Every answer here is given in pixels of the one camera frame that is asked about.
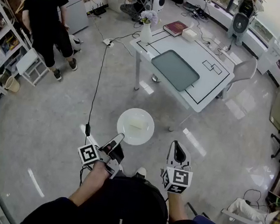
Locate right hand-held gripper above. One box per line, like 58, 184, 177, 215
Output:
157, 139, 198, 196

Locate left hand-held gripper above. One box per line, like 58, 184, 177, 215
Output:
74, 127, 129, 181

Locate white round plate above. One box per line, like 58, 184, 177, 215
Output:
114, 105, 157, 148

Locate person's right forearm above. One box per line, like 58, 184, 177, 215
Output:
163, 190, 192, 224

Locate person's left forearm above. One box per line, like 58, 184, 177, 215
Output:
67, 158, 113, 210

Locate person's white shoe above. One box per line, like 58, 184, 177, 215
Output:
135, 167, 148, 179

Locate person's black clothing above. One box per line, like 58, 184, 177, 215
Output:
19, 162, 219, 224

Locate green tray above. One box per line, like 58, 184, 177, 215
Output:
147, 47, 203, 94

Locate white table with black lines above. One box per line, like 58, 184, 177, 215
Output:
119, 18, 241, 140

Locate grey chair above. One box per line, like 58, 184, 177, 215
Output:
215, 50, 260, 104

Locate white grey bag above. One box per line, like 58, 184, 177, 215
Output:
66, 34, 84, 52

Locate white vase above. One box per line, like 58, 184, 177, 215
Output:
138, 21, 154, 44

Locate beige bin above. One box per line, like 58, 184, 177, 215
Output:
4, 74, 22, 94

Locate white square container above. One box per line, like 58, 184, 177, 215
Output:
181, 26, 200, 43

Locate white stool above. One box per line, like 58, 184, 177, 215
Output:
13, 46, 53, 88

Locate dark red book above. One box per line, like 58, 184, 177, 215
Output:
161, 19, 190, 39

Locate purple flowers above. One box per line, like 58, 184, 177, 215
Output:
138, 8, 161, 27

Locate black router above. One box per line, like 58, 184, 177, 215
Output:
90, 1, 110, 18

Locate white refrigerator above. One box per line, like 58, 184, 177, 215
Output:
37, 0, 92, 37

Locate white dome backpack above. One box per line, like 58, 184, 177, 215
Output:
145, 0, 166, 13

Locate white storage shelf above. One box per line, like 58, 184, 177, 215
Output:
0, 0, 37, 142

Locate black framed window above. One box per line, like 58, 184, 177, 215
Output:
189, 0, 280, 77

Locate black cable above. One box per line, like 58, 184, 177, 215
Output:
83, 25, 141, 148

